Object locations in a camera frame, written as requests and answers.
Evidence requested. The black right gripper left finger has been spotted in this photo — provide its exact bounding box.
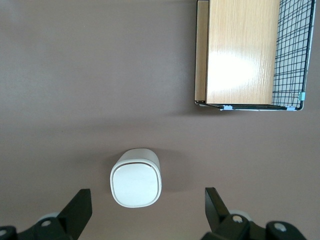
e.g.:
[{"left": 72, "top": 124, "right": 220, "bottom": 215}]
[{"left": 0, "top": 188, "right": 93, "bottom": 240}]

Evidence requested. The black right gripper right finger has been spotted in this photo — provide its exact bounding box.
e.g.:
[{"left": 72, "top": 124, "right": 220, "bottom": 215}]
[{"left": 204, "top": 187, "right": 307, "bottom": 240}]

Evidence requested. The white lidded trash can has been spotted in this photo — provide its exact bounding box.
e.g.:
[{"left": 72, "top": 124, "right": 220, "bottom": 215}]
[{"left": 109, "top": 148, "right": 164, "bottom": 209}]

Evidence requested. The light wooden shelf board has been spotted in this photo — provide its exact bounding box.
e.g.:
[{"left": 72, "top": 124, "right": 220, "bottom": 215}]
[{"left": 194, "top": 0, "right": 281, "bottom": 106}]

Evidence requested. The wooden wire-frame shelf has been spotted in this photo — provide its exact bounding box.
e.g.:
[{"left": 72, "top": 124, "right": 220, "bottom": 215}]
[{"left": 195, "top": 0, "right": 317, "bottom": 112}]

